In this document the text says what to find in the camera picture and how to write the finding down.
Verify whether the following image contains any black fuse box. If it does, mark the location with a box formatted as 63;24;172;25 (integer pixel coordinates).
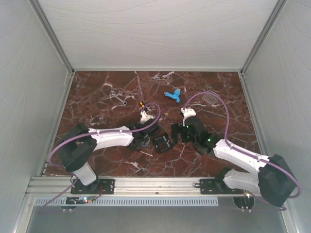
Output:
152;133;173;154

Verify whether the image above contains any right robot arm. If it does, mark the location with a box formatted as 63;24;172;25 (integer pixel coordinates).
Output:
171;116;297;207

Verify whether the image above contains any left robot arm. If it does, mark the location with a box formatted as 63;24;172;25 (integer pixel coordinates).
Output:
57;120;160;194

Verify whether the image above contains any clear fuse box lid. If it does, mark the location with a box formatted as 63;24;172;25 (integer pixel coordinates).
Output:
202;90;219;105

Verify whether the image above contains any blue plastic faucet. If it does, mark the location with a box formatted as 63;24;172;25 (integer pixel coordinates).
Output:
164;89;181;103

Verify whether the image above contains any yellow black screwdriver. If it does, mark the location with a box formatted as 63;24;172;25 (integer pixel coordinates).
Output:
139;101;148;112

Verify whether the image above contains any silver wrench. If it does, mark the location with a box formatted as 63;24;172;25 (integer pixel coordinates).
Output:
110;91;127;106

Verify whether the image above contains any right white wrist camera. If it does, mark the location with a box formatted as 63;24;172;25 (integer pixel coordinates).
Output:
181;108;196;127

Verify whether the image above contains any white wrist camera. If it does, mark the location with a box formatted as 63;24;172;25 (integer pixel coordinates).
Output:
181;108;196;127
140;110;154;124

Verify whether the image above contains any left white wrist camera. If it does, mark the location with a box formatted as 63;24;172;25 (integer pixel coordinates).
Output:
140;110;154;124

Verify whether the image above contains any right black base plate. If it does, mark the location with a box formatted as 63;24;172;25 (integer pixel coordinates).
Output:
194;179;244;195

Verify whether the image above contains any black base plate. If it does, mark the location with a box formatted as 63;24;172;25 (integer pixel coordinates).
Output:
70;178;115;195
194;179;244;195

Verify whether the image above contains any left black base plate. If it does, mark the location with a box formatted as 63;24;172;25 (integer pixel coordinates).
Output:
70;178;115;195

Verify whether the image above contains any aluminium front rail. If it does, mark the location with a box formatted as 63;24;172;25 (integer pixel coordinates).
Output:
26;176;290;196

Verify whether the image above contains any slotted grey cable duct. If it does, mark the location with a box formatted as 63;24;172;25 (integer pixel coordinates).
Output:
35;196;219;207

